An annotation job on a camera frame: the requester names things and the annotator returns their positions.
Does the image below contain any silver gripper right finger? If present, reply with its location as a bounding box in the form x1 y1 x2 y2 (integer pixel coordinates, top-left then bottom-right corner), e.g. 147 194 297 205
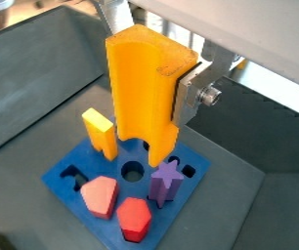
170 40 240 128

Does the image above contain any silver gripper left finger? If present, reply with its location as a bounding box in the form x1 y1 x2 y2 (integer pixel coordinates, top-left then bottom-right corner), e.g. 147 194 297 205
94 0 134 35

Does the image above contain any yellow arch block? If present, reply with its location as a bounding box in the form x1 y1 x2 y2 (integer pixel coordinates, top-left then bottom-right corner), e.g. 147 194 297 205
105 24 198 167

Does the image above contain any yellow bridge block on board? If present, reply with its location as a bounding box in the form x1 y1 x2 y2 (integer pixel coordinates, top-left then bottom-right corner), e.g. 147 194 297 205
82 107 118 161

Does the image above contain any blue shape sorter board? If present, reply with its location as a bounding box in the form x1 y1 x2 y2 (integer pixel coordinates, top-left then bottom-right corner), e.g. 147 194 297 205
39 130 211 250

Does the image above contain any purple star block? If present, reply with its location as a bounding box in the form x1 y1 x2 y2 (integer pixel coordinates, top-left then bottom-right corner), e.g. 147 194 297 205
149 160 183 208

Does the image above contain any red pentagon block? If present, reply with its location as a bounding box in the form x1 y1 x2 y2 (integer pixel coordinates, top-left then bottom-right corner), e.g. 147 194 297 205
81 176 118 220

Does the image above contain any red hexagon block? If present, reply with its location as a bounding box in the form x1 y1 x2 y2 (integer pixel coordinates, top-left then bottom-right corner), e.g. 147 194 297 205
115 197 150 243

